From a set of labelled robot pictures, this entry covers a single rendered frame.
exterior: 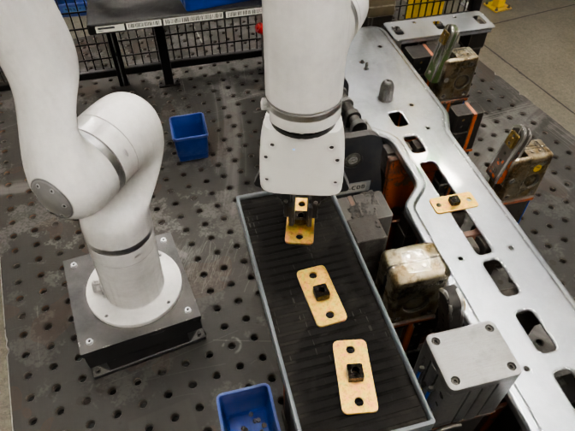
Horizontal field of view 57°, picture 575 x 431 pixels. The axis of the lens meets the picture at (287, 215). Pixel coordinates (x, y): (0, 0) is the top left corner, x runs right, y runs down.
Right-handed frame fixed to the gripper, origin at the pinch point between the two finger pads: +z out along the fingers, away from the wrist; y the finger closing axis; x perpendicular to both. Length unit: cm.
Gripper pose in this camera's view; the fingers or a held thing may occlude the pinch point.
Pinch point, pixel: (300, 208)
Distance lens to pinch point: 70.6
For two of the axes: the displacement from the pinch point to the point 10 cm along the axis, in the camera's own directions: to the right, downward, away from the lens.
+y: 10.0, 0.5, -0.5
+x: 0.7, -7.4, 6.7
